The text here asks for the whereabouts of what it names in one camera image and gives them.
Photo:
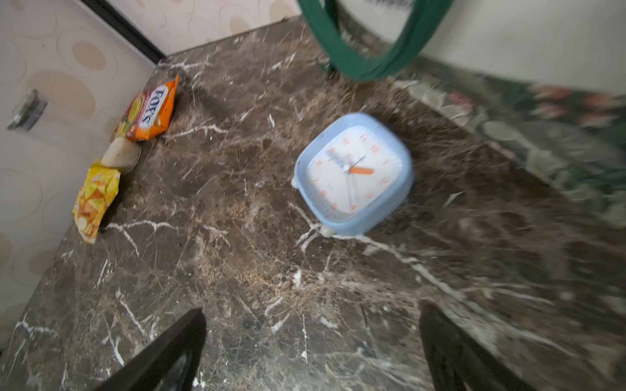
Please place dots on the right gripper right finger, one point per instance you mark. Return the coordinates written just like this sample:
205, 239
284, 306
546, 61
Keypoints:
456, 361

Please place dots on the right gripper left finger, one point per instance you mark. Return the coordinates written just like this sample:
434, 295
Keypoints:
170, 362

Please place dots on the blue square clock white face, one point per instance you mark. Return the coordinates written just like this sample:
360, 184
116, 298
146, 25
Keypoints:
353, 175

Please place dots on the yellow chips snack bag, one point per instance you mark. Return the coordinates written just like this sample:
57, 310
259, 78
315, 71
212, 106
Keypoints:
94, 199

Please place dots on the orange Fox's candy bag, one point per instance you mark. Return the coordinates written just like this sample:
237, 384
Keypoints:
149, 114

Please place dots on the canvas tote bag green handles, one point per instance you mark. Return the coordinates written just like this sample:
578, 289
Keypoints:
542, 81

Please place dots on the black vertical frame post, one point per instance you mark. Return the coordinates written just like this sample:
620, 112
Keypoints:
115, 20

